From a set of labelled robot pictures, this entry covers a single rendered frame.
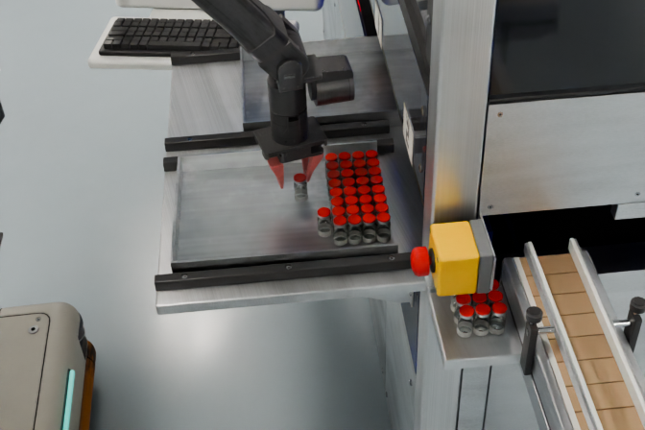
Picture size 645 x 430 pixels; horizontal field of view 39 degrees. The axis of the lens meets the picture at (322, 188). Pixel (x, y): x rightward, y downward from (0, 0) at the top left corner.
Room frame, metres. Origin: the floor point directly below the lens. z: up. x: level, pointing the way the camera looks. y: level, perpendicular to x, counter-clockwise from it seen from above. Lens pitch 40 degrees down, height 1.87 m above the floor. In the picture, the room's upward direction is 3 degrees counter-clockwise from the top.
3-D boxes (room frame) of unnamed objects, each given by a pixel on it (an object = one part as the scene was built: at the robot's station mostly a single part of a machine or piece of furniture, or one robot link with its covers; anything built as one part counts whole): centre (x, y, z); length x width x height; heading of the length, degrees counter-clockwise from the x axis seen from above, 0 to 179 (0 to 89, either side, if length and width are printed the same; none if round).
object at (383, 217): (1.12, -0.09, 0.91); 0.18 x 0.02 x 0.05; 3
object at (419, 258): (0.87, -0.13, 1.00); 0.04 x 0.04 x 0.04; 3
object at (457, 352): (0.86, -0.22, 0.87); 0.14 x 0.13 x 0.02; 93
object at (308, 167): (1.15, 0.04, 0.96); 0.07 x 0.07 x 0.09; 17
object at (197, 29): (1.79, 0.27, 0.82); 0.40 x 0.14 x 0.02; 82
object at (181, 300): (1.28, 0.03, 0.87); 0.70 x 0.48 x 0.02; 3
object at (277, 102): (1.14, 0.04, 1.10); 0.07 x 0.06 x 0.07; 101
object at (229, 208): (1.11, 0.07, 0.90); 0.34 x 0.26 x 0.04; 93
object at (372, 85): (1.46, -0.03, 0.90); 0.34 x 0.26 x 0.04; 93
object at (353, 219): (1.12, -0.04, 0.91); 0.18 x 0.02 x 0.05; 3
